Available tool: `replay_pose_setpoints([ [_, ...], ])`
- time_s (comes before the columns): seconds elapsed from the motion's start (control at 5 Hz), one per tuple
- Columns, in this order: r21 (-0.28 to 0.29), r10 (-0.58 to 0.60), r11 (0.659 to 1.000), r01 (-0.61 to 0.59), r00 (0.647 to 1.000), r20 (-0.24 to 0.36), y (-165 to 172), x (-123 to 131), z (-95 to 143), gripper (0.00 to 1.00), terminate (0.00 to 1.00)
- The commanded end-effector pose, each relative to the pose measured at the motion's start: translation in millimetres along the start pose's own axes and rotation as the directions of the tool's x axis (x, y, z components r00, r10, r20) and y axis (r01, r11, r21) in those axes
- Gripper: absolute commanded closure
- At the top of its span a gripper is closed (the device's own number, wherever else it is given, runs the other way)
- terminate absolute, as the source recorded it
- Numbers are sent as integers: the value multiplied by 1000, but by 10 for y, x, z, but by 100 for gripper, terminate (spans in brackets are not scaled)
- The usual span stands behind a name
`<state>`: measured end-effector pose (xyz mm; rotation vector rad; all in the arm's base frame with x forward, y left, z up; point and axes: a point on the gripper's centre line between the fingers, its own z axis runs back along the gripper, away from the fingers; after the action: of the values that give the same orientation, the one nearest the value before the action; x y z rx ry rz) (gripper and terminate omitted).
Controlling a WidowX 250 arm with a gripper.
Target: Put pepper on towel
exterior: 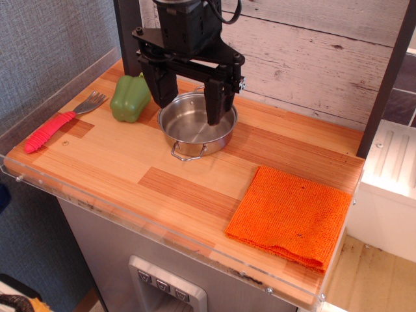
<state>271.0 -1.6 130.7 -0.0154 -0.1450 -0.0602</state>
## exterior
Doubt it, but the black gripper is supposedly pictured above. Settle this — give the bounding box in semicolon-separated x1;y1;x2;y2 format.
133;1;245;125

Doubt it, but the green toy bell pepper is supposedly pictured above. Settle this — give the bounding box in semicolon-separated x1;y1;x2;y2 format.
110;73;151;123

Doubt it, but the orange knitted cloth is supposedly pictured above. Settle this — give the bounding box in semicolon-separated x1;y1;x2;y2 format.
225;166;352;273

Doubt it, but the small steel pot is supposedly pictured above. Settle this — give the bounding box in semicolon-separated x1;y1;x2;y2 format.
157;86;238;162

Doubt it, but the clear acrylic table guard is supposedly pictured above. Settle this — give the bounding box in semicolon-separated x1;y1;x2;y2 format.
3;149;325;311

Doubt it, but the grey toy fridge cabinet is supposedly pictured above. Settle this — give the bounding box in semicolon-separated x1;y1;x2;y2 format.
58;200;297;311

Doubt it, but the white toy sink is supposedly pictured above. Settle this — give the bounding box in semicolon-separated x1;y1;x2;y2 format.
346;120;415;261

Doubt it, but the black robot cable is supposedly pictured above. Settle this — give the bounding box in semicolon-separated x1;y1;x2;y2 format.
207;0;243;25

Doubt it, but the fork with red handle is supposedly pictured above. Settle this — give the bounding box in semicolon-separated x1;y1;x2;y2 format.
24;92;106;153

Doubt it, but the dark vertical post left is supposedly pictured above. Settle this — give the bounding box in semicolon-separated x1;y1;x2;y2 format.
113;0;142;76

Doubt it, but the dark vertical post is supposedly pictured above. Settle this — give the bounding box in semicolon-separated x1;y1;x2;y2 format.
356;0;415;159
113;0;142;76

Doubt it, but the dark vertical post right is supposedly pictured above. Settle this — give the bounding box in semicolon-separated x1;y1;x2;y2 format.
356;0;415;159

